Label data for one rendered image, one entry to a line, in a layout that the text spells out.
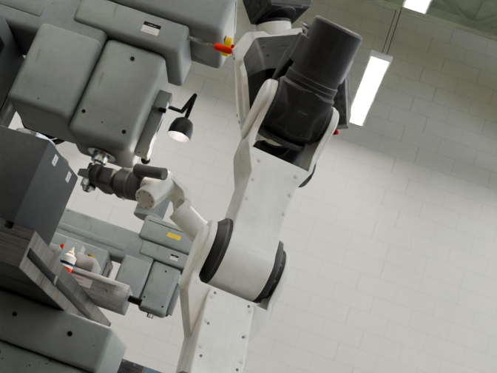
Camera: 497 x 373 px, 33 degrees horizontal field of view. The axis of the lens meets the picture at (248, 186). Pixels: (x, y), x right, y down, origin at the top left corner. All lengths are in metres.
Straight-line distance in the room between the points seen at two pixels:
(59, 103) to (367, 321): 6.94
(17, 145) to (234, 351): 0.61
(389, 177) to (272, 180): 7.72
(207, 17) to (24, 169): 0.93
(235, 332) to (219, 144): 7.79
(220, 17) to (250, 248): 0.97
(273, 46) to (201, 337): 0.76
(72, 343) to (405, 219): 7.43
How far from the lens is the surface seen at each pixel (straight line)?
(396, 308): 9.11
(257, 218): 1.73
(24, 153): 1.76
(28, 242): 1.69
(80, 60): 2.45
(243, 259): 1.68
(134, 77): 2.43
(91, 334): 2.16
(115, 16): 2.50
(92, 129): 2.38
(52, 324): 2.18
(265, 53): 1.99
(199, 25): 2.47
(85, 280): 2.43
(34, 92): 2.43
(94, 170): 2.36
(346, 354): 8.94
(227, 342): 1.64
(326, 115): 1.80
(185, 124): 2.45
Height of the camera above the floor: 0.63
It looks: 18 degrees up
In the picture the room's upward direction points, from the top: 20 degrees clockwise
